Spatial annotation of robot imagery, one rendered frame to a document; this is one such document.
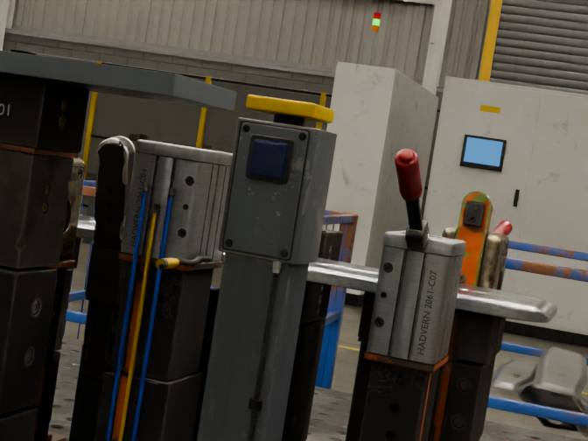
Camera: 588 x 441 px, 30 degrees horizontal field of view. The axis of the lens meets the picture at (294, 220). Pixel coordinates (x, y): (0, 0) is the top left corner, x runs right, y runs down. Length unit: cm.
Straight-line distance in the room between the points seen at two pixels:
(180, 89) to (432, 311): 32
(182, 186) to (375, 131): 808
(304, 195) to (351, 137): 831
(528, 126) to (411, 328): 809
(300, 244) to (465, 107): 825
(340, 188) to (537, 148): 164
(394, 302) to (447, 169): 808
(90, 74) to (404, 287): 35
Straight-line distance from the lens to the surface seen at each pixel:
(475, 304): 113
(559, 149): 909
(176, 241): 109
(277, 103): 90
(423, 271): 103
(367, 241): 915
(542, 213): 908
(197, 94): 93
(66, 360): 201
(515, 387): 337
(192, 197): 109
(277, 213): 89
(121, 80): 91
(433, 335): 103
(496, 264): 136
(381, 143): 914
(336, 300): 427
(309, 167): 89
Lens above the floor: 111
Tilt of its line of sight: 3 degrees down
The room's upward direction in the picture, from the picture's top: 9 degrees clockwise
